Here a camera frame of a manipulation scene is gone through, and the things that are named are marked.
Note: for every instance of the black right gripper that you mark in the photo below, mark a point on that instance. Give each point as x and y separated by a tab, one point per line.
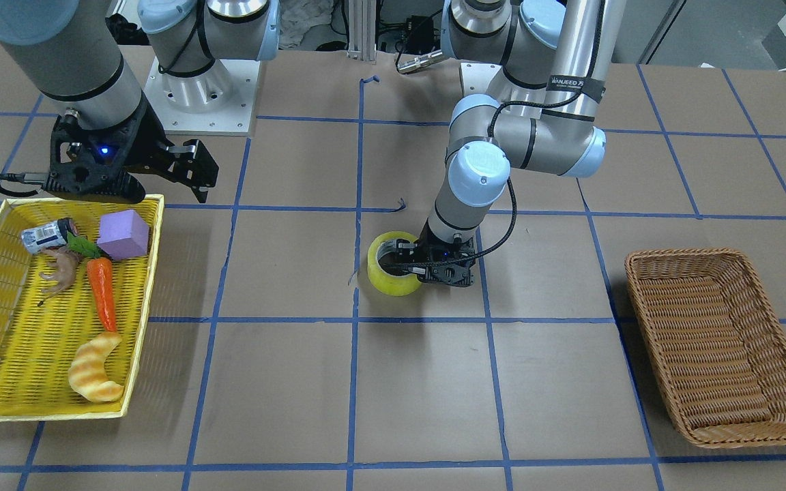
149	138

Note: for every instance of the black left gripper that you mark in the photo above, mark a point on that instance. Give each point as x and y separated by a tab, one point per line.
403	257

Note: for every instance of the yellow packing tape roll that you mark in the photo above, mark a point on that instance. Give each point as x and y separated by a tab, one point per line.
391	281

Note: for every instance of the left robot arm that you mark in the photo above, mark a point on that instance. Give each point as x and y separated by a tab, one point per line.
538	114

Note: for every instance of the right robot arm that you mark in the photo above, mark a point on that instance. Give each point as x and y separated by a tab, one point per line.
66	49

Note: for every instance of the purple foam cube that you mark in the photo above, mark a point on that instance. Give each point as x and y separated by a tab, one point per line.
123	235

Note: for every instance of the orange toy carrot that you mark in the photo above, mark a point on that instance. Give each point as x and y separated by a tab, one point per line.
100	278

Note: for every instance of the brown toy creature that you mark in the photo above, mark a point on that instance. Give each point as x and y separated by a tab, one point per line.
65	263

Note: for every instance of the small silver battery can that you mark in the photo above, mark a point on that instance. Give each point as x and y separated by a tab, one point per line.
47	236

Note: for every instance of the toy croissant bread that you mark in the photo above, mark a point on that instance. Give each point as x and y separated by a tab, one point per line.
87	374

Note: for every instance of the yellow woven plastic tray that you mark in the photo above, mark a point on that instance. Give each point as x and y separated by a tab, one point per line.
39	337

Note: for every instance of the brown wicker basket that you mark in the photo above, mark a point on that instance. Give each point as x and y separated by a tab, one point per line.
717	347

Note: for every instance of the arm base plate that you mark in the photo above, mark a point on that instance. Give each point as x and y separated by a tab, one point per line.
219	102

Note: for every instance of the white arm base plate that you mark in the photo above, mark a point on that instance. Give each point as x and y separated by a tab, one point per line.
476	77

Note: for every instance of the aluminium frame post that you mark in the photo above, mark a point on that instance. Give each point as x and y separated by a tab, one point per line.
362	31

